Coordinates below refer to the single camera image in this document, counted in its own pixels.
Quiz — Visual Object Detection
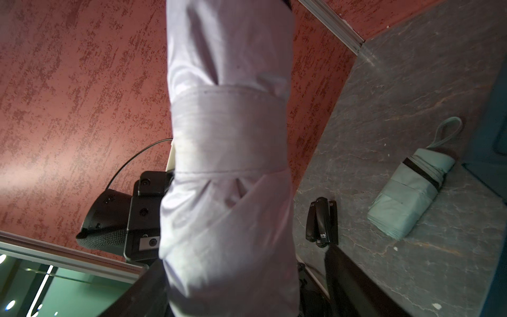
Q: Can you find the purple umbrella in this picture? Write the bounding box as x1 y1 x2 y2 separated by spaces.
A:
159 1 300 316

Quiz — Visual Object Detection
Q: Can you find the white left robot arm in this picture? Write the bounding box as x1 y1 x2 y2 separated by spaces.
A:
76 138 174 265

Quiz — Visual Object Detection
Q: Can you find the green folded umbrella right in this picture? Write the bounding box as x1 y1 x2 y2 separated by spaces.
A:
367 117 463 240

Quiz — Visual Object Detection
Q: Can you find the teal drawer cabinet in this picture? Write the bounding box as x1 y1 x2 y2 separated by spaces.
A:
462 61 506 316

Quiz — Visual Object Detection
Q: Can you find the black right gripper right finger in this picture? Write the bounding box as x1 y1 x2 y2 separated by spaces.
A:
324 245 409 317

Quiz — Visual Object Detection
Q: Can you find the aluminium left corner post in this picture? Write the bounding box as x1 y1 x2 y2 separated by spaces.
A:
298 0 364 55

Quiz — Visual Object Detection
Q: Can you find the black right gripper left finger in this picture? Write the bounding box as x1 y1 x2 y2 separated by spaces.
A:
99 260 170 317

